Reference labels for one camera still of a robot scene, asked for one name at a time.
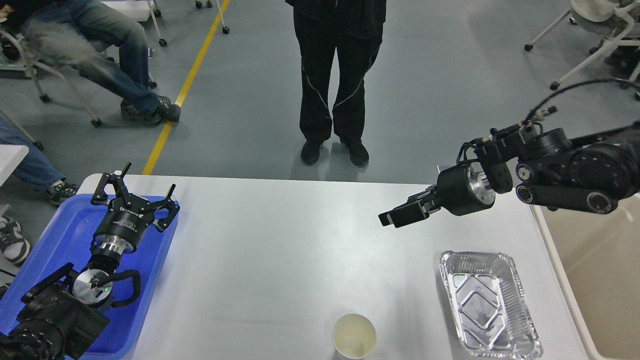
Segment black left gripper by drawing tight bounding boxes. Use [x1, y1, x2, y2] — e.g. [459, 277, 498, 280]
[378, 162, 496, 228]

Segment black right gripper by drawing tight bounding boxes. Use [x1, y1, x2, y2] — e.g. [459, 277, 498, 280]
[90, 162, 180, 255]

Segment white paper cup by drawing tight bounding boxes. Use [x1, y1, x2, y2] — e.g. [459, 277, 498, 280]
[331, 313, 378, 360]

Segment blue plastic tray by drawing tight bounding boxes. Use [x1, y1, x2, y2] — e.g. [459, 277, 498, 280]
[0, 194, 179, 360]

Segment person leg blue jeans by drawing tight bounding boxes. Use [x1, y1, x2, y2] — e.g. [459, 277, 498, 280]
[0, 120, 78, 206]

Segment black white sneaker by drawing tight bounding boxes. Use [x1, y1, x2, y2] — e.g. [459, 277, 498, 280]
[0, 216, 31, 267]

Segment white side table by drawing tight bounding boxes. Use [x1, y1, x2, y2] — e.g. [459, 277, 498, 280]
[0, 145, 29, 186]

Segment aluminium foil tray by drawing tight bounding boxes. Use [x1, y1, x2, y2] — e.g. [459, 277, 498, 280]
[439, 250, 544, 360]

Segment seated person in jeans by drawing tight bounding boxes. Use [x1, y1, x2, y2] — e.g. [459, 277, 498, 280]
[1, 0, 181, 125]

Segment chair legs with casters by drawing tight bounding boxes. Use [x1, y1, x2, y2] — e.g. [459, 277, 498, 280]
[102, 0, 231, 48]

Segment white chair left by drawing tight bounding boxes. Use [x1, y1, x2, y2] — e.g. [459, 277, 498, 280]
[0, 27, 104, 128]

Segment white chair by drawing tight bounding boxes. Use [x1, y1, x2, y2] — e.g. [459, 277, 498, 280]
[523, 0, 640, 91]
[0, 27, 104, 128]

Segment standing person in black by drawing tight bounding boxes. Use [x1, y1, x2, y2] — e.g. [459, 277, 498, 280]
[288, 0, 387, 167]

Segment beige plastic bin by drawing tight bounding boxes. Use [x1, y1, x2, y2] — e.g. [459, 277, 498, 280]
[532, 194, 640, 360]

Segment white chair right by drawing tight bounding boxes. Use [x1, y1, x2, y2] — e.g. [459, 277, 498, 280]
[523, 0, 640, 91]

